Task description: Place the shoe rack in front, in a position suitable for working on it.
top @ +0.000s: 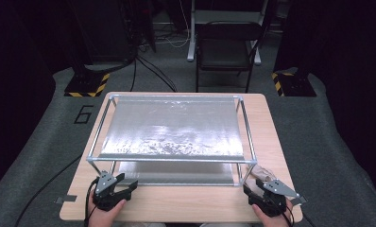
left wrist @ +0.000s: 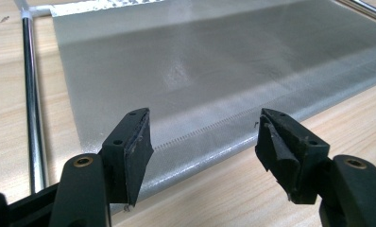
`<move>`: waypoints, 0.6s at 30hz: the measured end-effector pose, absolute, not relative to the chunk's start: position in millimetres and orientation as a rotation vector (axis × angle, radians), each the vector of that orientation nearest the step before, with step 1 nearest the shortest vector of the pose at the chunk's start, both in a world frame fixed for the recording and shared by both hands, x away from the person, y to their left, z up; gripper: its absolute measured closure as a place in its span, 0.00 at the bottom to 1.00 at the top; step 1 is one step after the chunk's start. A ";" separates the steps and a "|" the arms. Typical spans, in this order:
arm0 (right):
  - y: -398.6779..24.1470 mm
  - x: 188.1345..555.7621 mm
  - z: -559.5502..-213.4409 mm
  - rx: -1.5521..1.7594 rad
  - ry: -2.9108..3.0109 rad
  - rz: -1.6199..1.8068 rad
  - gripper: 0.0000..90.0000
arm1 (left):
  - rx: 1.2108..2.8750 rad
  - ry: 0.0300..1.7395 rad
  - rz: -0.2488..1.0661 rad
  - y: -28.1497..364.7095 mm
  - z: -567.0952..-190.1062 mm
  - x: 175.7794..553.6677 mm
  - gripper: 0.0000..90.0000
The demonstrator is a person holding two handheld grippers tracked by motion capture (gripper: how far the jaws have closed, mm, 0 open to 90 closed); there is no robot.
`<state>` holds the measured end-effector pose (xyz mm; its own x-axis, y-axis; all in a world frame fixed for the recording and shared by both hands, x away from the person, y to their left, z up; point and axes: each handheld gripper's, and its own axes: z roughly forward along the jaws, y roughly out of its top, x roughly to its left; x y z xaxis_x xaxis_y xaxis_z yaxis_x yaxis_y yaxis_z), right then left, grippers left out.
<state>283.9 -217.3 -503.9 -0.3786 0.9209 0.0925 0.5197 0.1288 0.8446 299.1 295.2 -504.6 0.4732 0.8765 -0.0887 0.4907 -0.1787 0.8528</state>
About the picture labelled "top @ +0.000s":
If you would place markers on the black folding chair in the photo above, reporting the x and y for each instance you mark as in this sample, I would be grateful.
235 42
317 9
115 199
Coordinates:
228 52

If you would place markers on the dark cabinet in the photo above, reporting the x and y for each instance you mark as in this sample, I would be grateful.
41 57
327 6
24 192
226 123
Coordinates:
107 31

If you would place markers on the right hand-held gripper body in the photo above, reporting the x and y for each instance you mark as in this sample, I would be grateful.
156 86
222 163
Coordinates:
277 190

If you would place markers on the silver two-tier fabric rack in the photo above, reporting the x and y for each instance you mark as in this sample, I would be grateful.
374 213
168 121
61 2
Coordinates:
176 126

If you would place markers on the person's right hand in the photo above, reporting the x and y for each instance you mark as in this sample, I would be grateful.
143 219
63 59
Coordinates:
274 222

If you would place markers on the person's left hand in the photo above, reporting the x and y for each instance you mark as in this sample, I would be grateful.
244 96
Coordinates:
102 219

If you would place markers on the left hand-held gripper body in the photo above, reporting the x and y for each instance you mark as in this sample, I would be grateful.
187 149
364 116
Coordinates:
105 184

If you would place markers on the grey tape piece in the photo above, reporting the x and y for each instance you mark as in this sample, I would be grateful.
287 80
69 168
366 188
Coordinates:
66 198
302 200

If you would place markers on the black yellow striped stand base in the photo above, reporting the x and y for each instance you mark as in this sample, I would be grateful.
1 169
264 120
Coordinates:
85 85
298 85

